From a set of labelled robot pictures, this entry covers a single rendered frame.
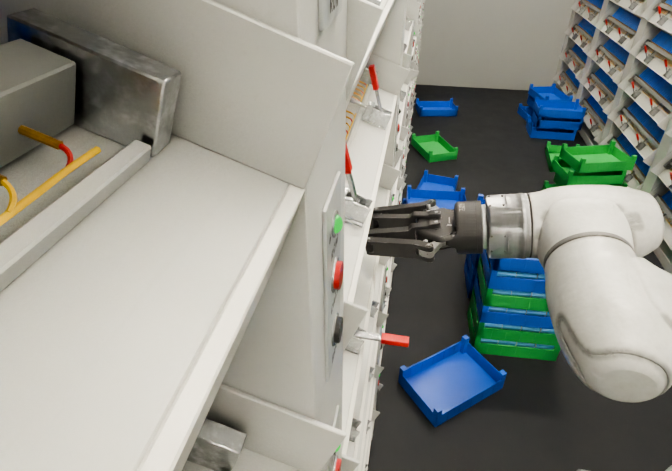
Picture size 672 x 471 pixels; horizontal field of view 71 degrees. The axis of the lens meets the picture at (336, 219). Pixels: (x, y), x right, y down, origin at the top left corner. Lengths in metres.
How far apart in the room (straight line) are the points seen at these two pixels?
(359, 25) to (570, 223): 0.44
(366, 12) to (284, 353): 0.17
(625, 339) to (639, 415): 1.42
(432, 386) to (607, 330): 1.27
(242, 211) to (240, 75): 0.04
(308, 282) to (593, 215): 0.48
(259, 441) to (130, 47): 0.22
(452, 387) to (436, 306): 0.40
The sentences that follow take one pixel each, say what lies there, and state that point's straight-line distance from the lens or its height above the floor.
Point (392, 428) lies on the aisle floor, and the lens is 1.66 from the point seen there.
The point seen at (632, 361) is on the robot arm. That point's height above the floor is 1.04.
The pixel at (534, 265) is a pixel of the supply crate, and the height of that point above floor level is 0.43.
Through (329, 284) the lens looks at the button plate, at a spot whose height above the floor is 1.23.
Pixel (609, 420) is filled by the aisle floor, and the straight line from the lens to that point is 1.88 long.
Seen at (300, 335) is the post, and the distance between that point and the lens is 0.23.
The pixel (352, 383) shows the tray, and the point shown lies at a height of 0.90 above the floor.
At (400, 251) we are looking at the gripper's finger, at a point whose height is 0.99.
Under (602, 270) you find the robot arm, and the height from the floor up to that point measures 1.07.
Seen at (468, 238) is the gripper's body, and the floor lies 1.02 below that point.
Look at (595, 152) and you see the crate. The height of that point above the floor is 0.25.
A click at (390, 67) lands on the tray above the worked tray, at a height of 1.15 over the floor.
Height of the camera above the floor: 1.39
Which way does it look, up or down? 34 degrees down
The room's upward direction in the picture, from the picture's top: straight up
